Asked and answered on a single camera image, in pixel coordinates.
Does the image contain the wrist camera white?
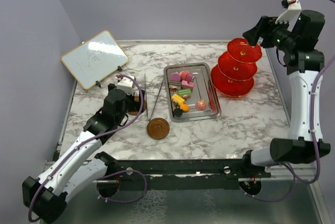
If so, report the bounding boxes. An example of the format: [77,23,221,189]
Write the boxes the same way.
[115,76,135,95]
[275,0,302,24]

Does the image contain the brown layered cake slice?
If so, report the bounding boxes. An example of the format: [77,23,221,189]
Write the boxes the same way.
[169,81,181,91]

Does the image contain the pink cake with cherry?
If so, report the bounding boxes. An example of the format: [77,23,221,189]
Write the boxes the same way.
[181,80,194,91]

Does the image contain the orange fish-shaped pastry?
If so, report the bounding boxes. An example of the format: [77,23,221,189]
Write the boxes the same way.
[179,103,189,112]

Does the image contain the whiteboard with yellow frame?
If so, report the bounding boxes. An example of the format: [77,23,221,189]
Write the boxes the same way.
[60,30,129,90]

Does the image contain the metal tongs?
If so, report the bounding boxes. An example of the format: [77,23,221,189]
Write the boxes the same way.
[146,76,165,121]

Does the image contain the red three-tier cake stand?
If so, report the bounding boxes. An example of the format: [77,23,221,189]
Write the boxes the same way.
[210,38,262,97]

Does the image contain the black round cookie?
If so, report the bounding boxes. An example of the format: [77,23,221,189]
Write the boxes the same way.
[173,108,183,118]

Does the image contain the black mounting rail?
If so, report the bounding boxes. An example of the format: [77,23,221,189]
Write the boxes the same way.
[101,158,271,191]

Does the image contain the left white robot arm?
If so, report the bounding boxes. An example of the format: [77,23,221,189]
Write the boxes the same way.
[22,76,140,223]

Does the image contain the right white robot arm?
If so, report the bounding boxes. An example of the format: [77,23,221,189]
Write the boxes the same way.
[240,10,331,177]

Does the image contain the brown wooden coaster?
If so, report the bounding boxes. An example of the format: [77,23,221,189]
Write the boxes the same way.
[128,95,147,116]
[147,118,170,140]

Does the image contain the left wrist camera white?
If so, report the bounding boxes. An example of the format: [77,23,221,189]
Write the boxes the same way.
[115,76,135,95]

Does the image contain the green layered cake slice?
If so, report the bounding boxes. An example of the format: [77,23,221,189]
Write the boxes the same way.
[178,88,192,99]

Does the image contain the pink heart-shaped cake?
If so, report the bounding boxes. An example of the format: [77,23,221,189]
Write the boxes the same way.
[195,99,207,111]

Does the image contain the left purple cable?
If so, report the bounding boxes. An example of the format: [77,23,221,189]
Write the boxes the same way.
[28,74,148,222]

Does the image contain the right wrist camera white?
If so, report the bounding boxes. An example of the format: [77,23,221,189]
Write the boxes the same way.
[275,0,302,24]

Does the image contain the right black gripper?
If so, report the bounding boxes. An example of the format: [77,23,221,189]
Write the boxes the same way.
[242,15,296,51]

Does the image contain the stainless steel tray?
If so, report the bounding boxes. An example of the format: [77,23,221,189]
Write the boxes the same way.
[164,63,221,122]

